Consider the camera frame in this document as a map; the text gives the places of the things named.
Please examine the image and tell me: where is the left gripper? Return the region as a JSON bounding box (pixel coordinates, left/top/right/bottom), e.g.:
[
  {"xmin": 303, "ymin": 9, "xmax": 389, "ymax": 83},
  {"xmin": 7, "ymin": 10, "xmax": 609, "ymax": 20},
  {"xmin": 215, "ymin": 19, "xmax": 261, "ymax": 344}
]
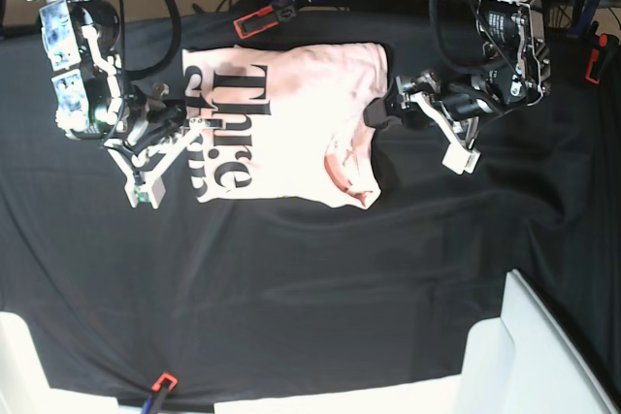
[{"xmin": 363, "ymin": 72, "xmax": 500, "ymax": 156}]

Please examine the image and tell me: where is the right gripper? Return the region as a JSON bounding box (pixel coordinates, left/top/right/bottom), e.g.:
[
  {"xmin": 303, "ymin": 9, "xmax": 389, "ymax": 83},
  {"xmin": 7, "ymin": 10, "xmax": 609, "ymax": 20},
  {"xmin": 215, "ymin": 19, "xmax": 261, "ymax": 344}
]
[{"xmin": 104, "ymin": 83, "xmax": 218, "ymax": 191}]

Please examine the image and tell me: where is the light pink T-shirt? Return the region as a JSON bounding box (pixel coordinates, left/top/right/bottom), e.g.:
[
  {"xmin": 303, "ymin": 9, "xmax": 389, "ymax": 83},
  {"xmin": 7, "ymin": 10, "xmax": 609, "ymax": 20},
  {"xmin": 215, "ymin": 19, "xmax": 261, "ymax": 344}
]
[{"xmin": 181, "ymin": 43, "xmax": 388, "ymax": 209}]

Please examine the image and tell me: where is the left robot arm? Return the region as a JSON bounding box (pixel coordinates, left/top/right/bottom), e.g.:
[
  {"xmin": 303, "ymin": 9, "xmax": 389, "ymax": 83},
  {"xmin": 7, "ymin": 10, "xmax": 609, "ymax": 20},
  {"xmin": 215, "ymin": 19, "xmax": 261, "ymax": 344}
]
[{"xmin": 364, "ymin": 0, "xmax": 550, "ymax": 154}]

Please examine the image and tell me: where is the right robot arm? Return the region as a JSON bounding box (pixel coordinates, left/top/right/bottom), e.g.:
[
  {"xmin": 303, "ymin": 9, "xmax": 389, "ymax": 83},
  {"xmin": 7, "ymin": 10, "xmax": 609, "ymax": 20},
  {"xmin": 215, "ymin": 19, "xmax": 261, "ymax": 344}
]
[{"xmin": 39, "ymin": 0, "xmax": 222, "ymax": 207}]

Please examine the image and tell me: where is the red black clamp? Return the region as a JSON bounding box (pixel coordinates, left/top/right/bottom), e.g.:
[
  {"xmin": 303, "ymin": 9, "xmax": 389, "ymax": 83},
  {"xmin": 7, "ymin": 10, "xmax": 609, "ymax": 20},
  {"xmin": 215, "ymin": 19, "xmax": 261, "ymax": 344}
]
[{"xmin": 233, "ymin": 3, "xmax": 298, "ymax": 40}]

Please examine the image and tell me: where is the red clamp at right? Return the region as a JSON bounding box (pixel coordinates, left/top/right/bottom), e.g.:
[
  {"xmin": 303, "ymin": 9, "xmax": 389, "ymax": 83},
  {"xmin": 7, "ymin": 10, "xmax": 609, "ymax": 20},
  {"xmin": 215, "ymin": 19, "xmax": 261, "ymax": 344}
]
[{"xmin": 585, "ymin": 34, "xmax": 611, "ymax": 84}]

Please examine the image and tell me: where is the red clamp at front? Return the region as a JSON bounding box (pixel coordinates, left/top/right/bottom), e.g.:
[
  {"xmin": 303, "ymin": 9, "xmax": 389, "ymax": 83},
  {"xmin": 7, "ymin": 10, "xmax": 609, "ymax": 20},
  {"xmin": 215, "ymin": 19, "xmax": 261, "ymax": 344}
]
[{"xmin": 151, "ymin": 371, "xmax": 179, "ymax": 393}]

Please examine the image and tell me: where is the white bin at right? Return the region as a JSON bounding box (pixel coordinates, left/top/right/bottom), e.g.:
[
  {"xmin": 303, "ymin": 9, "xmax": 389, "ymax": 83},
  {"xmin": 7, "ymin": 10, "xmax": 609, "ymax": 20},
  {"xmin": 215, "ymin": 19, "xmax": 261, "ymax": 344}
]
[{"xmin": 454, "ymin": 270, "xmax": 620, "ymax": 413}]

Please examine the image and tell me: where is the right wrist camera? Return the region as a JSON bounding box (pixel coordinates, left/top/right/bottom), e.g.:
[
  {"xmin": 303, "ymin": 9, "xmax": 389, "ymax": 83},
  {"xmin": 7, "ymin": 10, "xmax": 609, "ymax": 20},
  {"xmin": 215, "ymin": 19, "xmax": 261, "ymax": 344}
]
[{"xmin": 124, "ymin": 179, "xmax": 166, "ymax": 209}]

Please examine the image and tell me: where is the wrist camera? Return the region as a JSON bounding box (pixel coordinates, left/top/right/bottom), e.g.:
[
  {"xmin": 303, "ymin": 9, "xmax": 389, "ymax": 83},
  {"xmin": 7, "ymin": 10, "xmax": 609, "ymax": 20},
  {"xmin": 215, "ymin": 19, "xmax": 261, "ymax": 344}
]
[
  {"xmin": 124, "ymin": 179, "xmax": 166, "ymax": 209},
  {"xmin": 442, "ymin": 143, "xmax": 480, "ymax": 175}
]

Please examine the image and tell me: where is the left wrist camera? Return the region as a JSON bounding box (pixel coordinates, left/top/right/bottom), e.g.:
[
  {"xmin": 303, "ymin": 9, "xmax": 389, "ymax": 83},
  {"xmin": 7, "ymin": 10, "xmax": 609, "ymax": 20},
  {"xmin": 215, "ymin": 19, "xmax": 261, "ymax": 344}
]
[{"xmin": 442, "ymin": 143, "xmax": 480, "ymax": 175}]

